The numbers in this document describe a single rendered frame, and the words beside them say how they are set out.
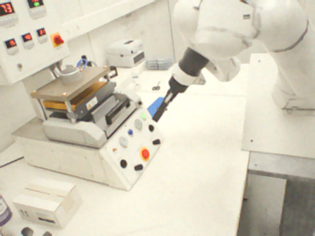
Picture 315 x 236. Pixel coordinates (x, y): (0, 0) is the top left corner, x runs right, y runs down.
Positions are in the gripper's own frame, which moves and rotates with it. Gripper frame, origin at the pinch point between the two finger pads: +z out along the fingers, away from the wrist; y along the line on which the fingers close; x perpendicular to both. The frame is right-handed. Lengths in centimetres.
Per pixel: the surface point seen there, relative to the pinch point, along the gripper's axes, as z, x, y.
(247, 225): 54, 81, -26
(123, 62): 43, -48, -78
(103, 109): 2.7, -18.4, 13.0
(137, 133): 7.2, -2.6, 8.4
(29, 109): 53, -63, -2
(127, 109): 0.8, -11.1, 7.0
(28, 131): 26, -40, 26
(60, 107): 6.1, -30.8, 21.8
